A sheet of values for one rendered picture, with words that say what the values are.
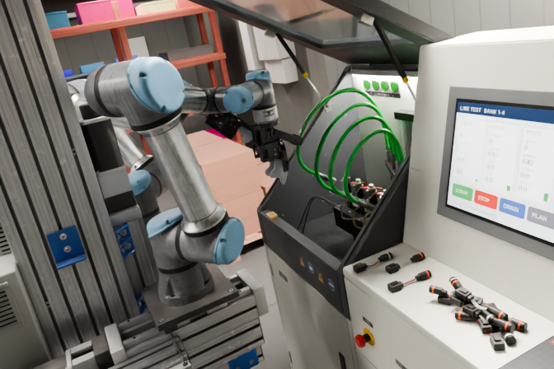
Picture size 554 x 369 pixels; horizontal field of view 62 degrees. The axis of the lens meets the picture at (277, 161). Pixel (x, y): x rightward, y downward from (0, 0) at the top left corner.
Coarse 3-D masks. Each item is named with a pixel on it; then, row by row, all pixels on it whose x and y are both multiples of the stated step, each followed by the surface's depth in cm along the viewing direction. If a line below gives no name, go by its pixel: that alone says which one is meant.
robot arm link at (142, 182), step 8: (128, 176) 166; (136, 176) 165; (144, 176) 163; (152, 176) 170; (136, 184) 161; (144, 184) 162; (152, 184) 166; (160, 184) 172; (136, 192) 161; (144, 192) 162; (152, 192) 165; (160, 192) 172; (136, 200) 162; (144, 200) 163; (152, 200) 165; (144, 208) 163; (152, 208) 165
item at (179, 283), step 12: (192, 264) 122; (204, 264) 128; (168, 276) 121; (180, 276) 121; (192, 276) 122; (204, 276) 126; (168, 288) 122; (180, 288) 120; (192, 288) 121; (204, 288) 123; (168, 300) 121; (180, 300) 121; (192, 300) 121
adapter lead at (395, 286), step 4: (424, 272) 122; (428, 272) 122; (416, 276) 121; (420, 276) 121; (424, 276) 121; (428, 276) 121; (412, 280) 122; (388, 284) 120; (392, 284) 119; (396, 284) 119; (400, 284) 119; (404, 284) 120; (388, 288) 120; (392, 288) 118; (396, 288) 119; (400, 288) 119; (392, 292) 119
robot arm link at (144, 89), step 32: (128, 64) 93; (160, 64) 93; (96, 96) 96; (128, 96) 92; (160, 96) 92; (160, 128) 96; (160, 160) 101; (192, 160) 104; (192, 192) 105; (192, 224) 109; (224, 224) 111; (192, 256) 115; (224, 256) 110
